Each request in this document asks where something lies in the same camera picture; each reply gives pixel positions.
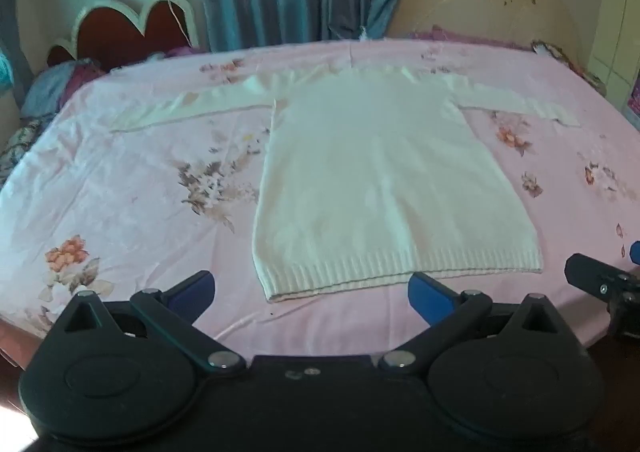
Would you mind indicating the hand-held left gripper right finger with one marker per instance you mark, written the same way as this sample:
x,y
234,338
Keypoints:
x,y
430,294

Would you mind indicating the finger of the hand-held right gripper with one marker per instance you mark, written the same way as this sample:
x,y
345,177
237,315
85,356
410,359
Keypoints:
x,y
636,253
592,274

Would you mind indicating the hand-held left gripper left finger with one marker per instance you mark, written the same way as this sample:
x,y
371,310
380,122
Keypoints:
x,y
195,289

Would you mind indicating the cream knit sweater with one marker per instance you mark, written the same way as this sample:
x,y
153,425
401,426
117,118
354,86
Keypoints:
x,y
375,172

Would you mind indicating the pink floral bed sheet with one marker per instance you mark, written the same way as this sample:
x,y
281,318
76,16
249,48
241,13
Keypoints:
x,y
150,232

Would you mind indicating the lattice patterned pillow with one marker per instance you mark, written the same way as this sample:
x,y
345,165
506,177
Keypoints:
x,y
20,147

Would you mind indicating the maroon pillow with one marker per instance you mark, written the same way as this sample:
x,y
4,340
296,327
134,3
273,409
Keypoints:
x,y
180,51

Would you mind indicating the red heart-shaped headboard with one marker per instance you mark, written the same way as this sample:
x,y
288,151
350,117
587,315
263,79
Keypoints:
x,y
125,32

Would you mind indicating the white pump bottle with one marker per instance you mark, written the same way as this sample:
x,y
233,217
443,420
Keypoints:
x,y
365,34

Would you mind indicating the cream round headboard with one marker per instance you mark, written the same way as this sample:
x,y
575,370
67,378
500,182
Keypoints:
x,y
475,12

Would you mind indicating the teal blanket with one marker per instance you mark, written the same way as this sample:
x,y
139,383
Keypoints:
x,y
4,69

